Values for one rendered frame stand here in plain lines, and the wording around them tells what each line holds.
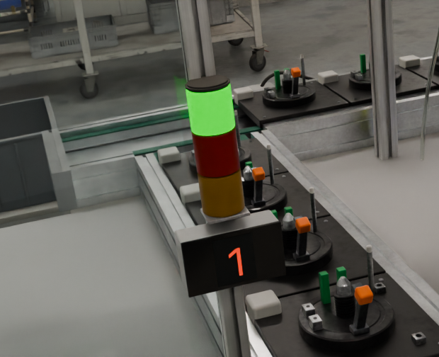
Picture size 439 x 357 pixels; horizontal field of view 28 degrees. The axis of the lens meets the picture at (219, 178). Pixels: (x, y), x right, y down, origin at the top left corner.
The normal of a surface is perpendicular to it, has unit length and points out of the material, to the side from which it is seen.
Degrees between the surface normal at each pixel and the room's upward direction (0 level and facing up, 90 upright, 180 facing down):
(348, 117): 90
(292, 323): 0
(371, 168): 0
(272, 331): 0
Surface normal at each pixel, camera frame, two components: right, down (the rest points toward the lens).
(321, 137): 0.25, 0.34
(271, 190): -0.12, -0.92
